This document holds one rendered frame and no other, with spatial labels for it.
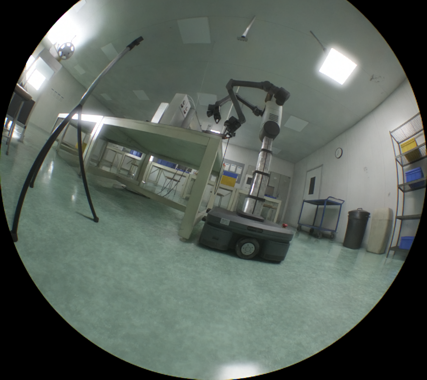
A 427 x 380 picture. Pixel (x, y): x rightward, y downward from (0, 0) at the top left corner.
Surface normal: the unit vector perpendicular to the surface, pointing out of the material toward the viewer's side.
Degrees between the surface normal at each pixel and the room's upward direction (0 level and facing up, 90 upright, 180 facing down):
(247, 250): 90
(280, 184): 90
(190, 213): 90
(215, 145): 90
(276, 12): 180
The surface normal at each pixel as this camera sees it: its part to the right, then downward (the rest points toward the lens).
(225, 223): -0.07, -0.24
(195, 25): -0.30, 0.93
